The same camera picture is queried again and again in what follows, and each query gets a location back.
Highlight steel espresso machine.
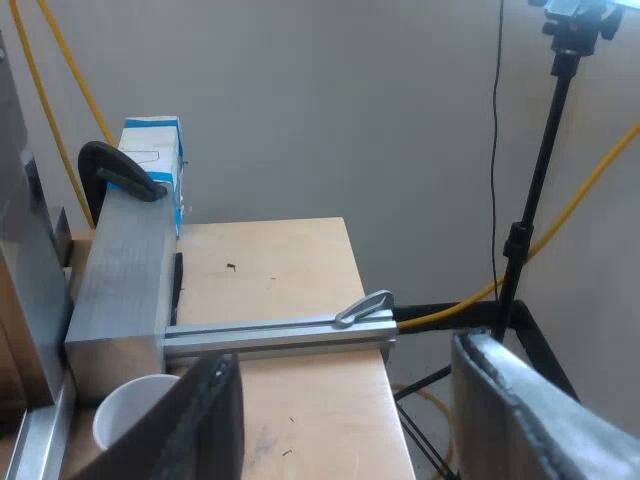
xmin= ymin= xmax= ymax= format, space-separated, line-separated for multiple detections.
xmin=0 ymin=29 xmax=77 ymax=480

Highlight grey metal clamp lever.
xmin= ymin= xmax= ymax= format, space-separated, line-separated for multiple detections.
xmin=333 ymin=289 xmax=396 ymax=330

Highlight yellow cable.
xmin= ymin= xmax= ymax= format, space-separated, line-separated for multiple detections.
xmin=10 ymin=0 xmax=97 ymax=227
xmin=397 ymin=122 xmax=640 ymax=331
xmin=37 ymin=0 xmax=117 ymax=149

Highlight metal block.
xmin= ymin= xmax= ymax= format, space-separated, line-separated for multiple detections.
xmin=63 ymin=192 xmax=180 ymax=404

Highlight white mug with red and black print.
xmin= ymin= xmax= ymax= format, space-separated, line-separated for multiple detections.
xmin=92 ymin=372 xmax=182 ymax=453

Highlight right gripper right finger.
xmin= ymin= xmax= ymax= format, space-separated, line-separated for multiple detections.
xmin=449 ymin=332 xmax=640 ymax=480

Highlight black curved clamp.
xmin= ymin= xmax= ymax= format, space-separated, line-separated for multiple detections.
xmin=77 ymin=141 xmax=170 ymax=226

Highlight aluminium rail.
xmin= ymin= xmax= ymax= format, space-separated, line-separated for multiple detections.
xmin=163 ymin=307 xmax=400 ymax=362

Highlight blue and white carton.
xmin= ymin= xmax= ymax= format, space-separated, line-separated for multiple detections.
xmin=118 ymin=115 xmax=190 ymax=237

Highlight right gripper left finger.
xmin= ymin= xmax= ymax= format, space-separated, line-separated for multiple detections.
xmin=74 ymin=352 xmax=246 ymax=480

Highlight black tripod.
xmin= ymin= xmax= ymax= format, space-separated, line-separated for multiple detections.
xmin=392 ymin=0 xmax=626 ymax=480

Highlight thin black cable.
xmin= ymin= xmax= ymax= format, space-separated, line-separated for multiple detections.
xmin=491 ymin=0 xmax=506 ymax=301

